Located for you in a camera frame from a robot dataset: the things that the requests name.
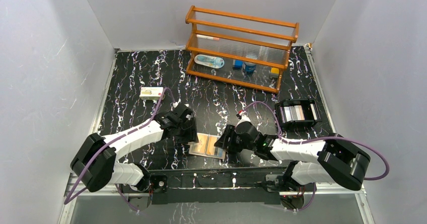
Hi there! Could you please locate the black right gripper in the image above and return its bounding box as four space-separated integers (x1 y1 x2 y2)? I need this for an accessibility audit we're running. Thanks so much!
214 124 255 153

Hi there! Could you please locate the beige card holder wallet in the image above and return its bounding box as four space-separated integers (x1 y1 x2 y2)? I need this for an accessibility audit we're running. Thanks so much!
189 133 226 160

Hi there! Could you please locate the black card box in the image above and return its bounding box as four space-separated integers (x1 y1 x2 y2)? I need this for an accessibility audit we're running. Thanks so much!
274 99 322 131

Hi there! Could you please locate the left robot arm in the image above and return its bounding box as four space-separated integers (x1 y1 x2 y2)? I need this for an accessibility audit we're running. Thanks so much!
70 103 198 192

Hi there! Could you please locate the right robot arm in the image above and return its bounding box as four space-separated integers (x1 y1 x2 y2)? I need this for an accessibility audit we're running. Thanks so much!
215 121 371 192

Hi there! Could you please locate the stack of cards in box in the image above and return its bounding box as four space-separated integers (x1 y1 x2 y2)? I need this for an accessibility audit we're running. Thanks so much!
280 104 319 122

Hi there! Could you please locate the small white cardboard box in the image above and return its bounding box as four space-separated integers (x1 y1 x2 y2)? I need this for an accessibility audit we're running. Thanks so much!
139 87 164 101

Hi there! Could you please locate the blue white round jar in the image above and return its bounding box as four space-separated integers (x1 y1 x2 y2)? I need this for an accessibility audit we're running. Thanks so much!
243 61 257 74

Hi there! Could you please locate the yellow small object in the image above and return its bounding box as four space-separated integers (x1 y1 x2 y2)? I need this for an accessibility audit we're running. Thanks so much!
269 67 280 79

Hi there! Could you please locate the blue small box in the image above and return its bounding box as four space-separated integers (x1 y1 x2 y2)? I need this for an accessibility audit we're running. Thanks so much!
232 59 243 69

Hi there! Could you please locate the orange wooden shelf rack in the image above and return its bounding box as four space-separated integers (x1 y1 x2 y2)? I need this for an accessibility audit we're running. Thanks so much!
185 6 300 94

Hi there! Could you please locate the white pink marker pen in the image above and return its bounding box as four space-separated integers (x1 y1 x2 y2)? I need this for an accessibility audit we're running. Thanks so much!
196 34 219 41

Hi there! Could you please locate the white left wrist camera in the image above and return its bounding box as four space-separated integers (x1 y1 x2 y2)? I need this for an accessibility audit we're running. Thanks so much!
183 106 194 120

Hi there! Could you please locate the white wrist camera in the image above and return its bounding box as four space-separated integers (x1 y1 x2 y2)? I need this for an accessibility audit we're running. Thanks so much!
236 112 251 125
183 106 194 120

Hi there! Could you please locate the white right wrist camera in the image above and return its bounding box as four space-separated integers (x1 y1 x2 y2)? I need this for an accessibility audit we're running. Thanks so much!
236 112 251 125

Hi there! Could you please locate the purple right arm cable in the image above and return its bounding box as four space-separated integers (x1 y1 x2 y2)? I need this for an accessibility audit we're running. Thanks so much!
239 101 390 213

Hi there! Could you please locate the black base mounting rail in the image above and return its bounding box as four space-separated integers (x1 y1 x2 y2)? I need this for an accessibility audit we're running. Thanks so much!
118 169 316 206

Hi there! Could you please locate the aluminium frame rail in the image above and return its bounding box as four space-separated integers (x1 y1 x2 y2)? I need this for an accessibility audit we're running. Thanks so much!
65 171 366 196

